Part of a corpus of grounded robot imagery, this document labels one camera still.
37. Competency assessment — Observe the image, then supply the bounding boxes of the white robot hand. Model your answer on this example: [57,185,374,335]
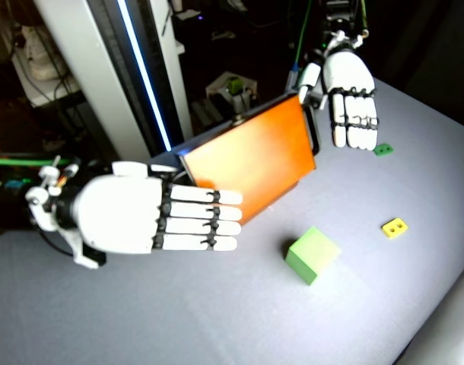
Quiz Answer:
[297,49,380,151]
[72,160,243,256]

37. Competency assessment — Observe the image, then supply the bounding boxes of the orange box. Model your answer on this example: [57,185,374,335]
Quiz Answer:
[176,93,321,226]

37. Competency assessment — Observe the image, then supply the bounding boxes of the grey table cloth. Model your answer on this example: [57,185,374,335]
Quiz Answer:
[0,78,464,365]

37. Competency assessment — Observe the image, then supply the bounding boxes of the white device with green part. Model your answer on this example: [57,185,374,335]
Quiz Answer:
[205,71,258,115]

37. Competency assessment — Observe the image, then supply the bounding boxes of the white column with blue light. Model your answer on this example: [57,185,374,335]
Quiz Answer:
[33,0,195,160]

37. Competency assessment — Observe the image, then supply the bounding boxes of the yellow two-hole block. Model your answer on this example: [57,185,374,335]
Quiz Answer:
[381,217,409,240]

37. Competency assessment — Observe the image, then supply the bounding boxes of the green cube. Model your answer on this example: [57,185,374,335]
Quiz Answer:
[284,226,342,286]

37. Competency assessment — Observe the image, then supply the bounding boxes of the green cable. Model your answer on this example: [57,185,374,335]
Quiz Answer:
[0,157,72,167]
[294,0,313,73]

